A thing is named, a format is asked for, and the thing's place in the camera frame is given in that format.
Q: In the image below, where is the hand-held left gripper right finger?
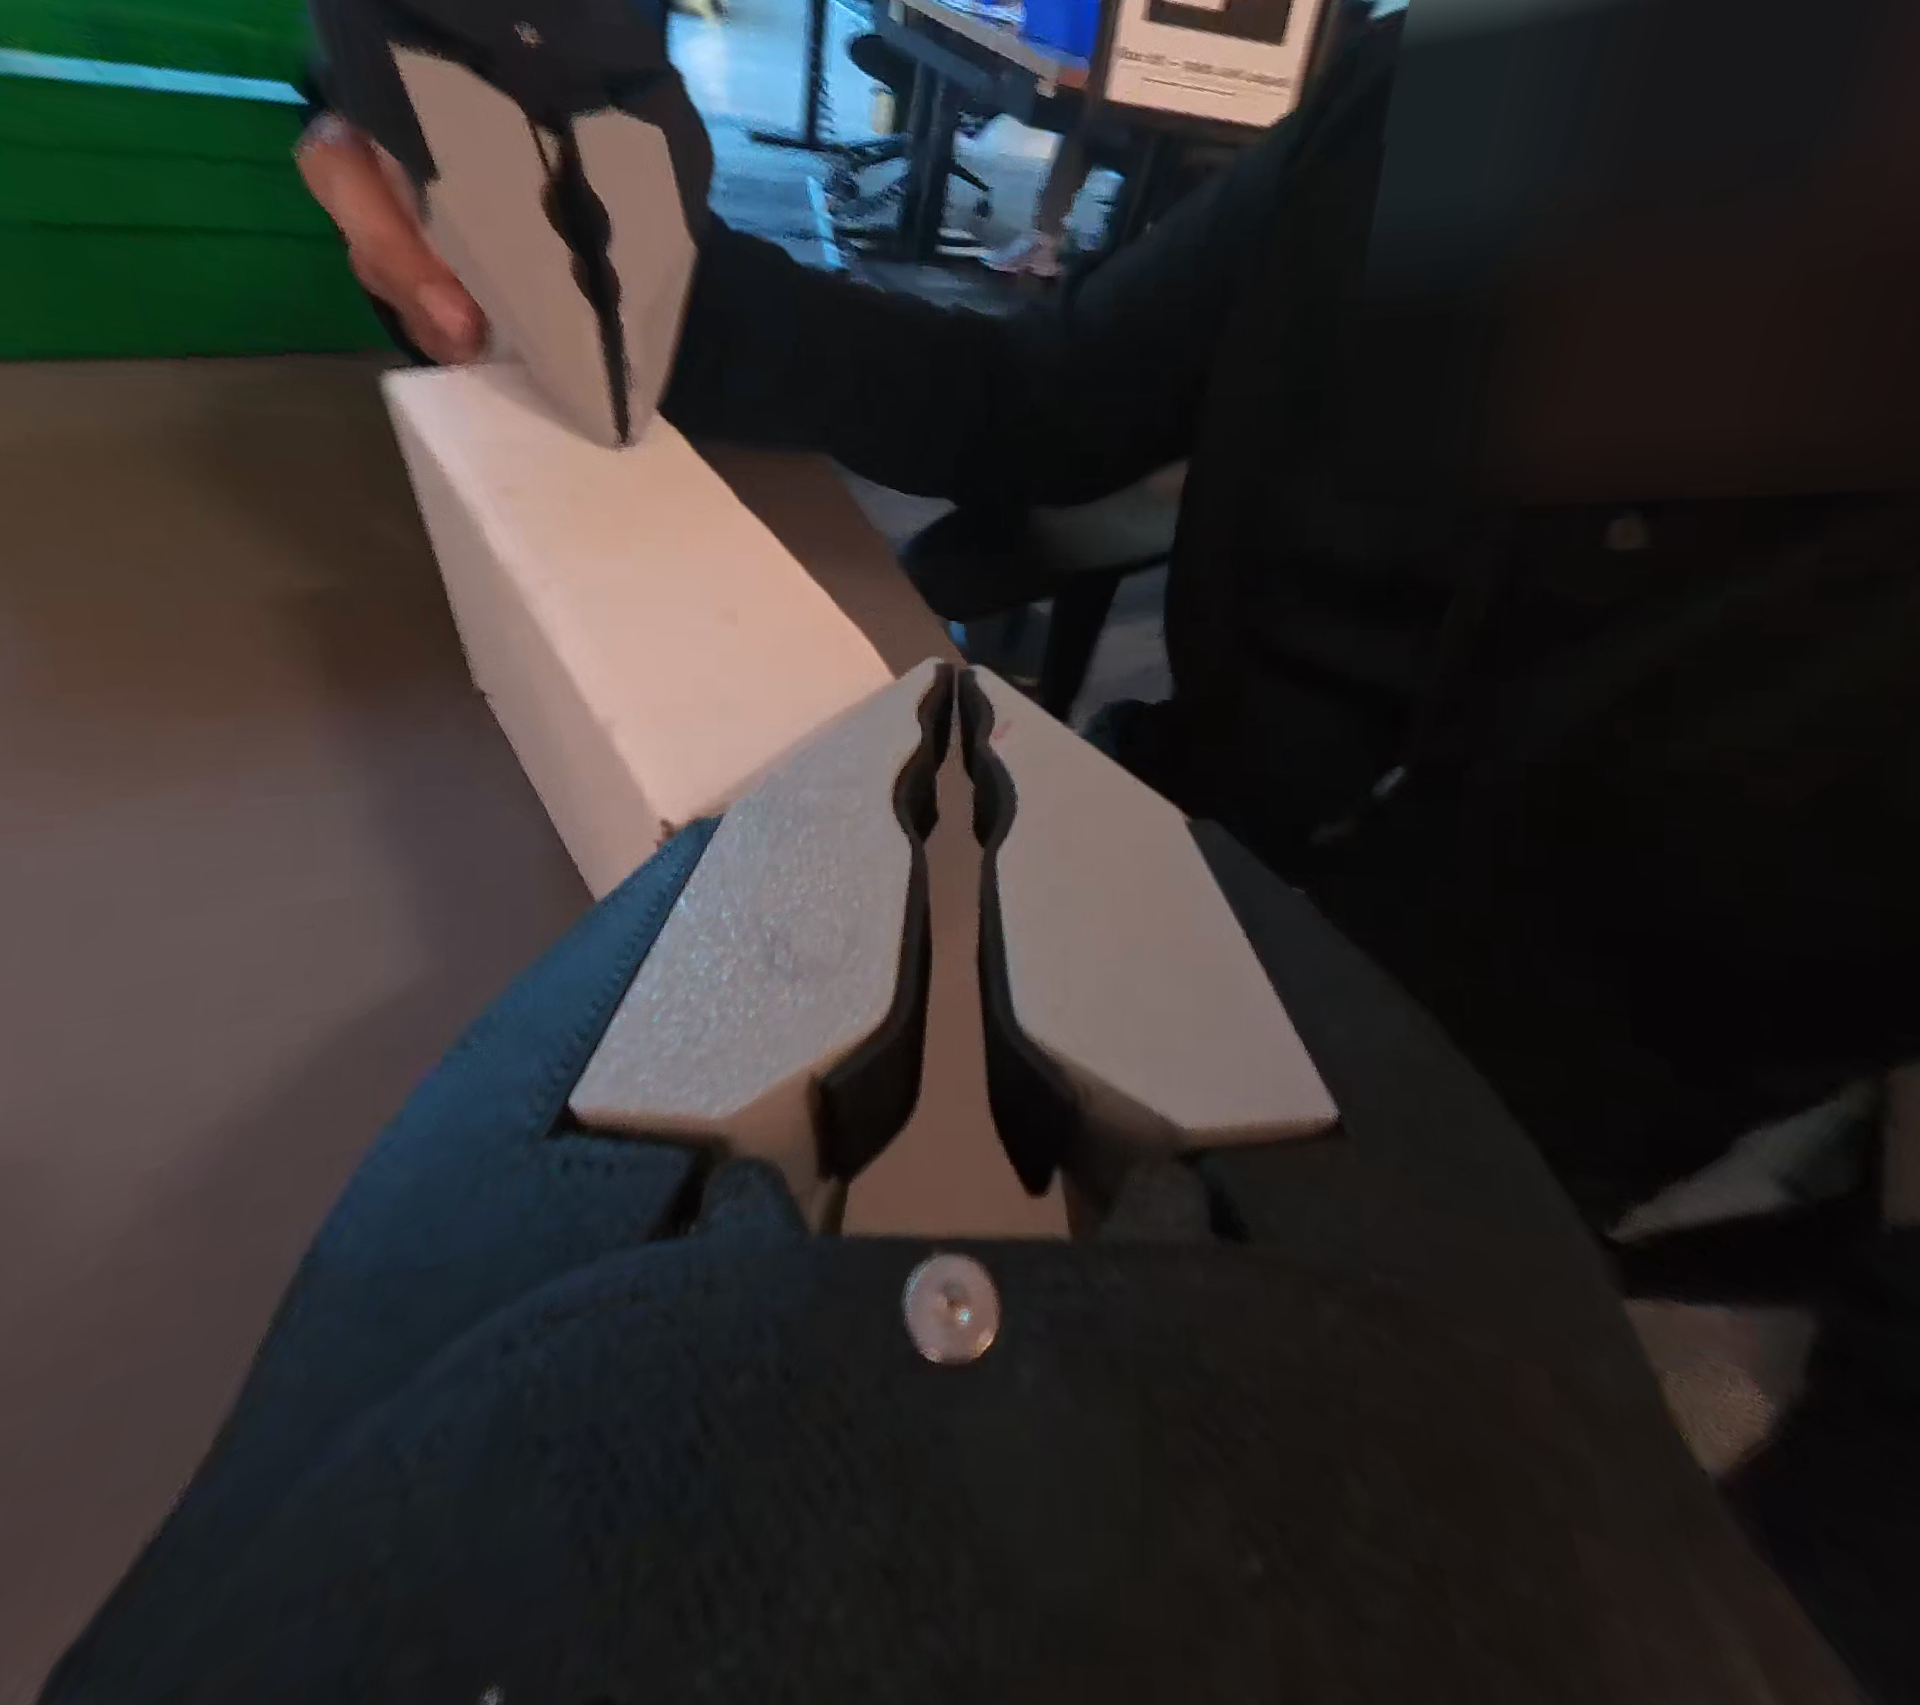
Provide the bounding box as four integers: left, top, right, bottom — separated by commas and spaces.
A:
953, 663, 1339, 1196

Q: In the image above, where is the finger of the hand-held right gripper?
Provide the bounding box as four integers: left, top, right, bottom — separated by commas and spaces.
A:
386, 40, 631, 450
566, 103, 702, 450

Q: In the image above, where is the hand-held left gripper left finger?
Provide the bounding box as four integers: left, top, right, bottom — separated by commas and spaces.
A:
566, 662, 958, 1188

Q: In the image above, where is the white cardboard box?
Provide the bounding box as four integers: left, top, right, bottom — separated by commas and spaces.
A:
378, 362, 1074, 1239

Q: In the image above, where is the green plastic bin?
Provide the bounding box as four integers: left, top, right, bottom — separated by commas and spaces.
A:
0, 0, 400, 364

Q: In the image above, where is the person's right forearm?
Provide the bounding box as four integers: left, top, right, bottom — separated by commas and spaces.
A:
665, 1, 1442, 506

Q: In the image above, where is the person's right hand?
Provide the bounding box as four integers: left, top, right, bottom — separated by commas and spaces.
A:
293, 112, 490, 367

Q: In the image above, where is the grey seat office chair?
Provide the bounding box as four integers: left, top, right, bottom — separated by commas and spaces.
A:
899, 465, 1188, 716

